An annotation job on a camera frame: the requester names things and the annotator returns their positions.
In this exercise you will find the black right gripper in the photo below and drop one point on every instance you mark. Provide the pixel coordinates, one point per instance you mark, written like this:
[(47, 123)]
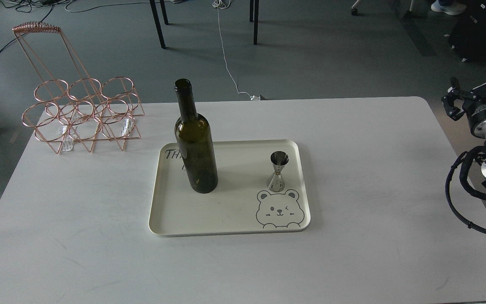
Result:
[(472, 104)]

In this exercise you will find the black table leg right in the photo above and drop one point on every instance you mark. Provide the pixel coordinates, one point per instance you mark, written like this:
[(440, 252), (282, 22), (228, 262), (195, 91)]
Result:
[(254, 19)]

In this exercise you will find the black table leg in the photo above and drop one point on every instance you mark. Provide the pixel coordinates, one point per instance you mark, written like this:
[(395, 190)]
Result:
[(254, 19), (157, 21)]

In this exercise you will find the black table leg left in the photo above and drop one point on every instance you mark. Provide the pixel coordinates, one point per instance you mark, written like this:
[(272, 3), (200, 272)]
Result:
[(157, 21)]

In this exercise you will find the cream tray with bear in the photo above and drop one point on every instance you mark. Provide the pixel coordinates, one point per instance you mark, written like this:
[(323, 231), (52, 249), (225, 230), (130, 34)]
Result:
[(241, 202)]

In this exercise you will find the rose gold wire rack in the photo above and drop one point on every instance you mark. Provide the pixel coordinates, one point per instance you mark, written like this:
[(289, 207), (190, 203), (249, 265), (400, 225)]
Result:
[(81, 112)]

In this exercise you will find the black equipment top right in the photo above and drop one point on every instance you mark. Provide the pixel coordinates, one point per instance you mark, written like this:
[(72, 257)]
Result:
[(468, 37)]

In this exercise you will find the dark green wine bottle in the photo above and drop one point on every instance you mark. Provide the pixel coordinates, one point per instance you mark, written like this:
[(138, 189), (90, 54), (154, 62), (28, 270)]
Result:
[(193, 135)]

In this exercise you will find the white shoe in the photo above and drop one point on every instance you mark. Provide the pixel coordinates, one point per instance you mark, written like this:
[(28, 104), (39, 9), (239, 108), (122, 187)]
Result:
[(449, 7)]

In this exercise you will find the white chair caster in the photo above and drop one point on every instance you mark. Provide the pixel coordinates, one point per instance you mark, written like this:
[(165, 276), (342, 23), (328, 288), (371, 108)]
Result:
[(354, 7)]

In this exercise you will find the stainless steel jigger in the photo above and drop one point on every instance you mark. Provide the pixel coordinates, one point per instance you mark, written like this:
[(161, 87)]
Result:
[(276, 182)]

